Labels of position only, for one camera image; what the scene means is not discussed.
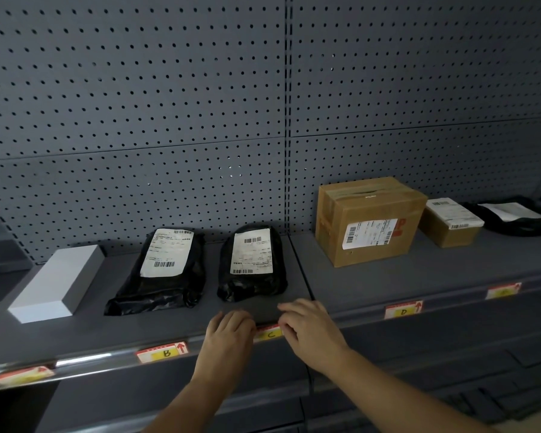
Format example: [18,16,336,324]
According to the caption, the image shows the person's right hand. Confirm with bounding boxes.
[277,298,350,376]

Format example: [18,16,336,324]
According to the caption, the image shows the person's left hand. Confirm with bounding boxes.
[192,309,257,385]

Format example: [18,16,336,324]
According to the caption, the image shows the person's right forearm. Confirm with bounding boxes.
[319,347,499,433]

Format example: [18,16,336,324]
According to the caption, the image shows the person's left forearm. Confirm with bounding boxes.
[142,373,228,433]

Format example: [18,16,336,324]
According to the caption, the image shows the red yellow shelf label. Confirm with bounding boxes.
[384,300,424,321]
[485,281,523,301]
[0,365,55,386]
[252,324,284,343]
[135,341,189,365]

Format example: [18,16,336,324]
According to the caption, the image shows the small black plastic parcel bag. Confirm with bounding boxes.
[217,224,289,303]

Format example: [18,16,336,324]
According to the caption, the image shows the large black plastic parcel bag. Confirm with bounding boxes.
[104,227,206,316]

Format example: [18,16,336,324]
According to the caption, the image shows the grey metal shelf board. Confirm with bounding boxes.
[289,200,541,330]
[0,233,315,394]

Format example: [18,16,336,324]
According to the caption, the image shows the large brown cardboard box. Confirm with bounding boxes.
[315,177,428,268]

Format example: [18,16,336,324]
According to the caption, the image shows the grey lower shelf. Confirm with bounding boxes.
[36,290,541,433]

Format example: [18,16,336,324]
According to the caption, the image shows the small brown cardboard box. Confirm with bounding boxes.
[418,197,485,249]

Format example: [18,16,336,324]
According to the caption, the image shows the white rectangular box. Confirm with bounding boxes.
[8,244,105,324]

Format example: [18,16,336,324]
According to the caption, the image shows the slotted grey shelf upright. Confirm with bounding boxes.
[284,0,295,236]

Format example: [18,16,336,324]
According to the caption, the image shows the flat black parcel bag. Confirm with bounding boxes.
[461,195,541,238]

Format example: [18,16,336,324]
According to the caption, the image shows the grey pegboard back panel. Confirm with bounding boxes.
[289,0,541,235]
[0,0,288,265]

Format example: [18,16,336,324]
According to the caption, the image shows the grey neighbouring shelf unit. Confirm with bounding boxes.
[0,202,34,321]

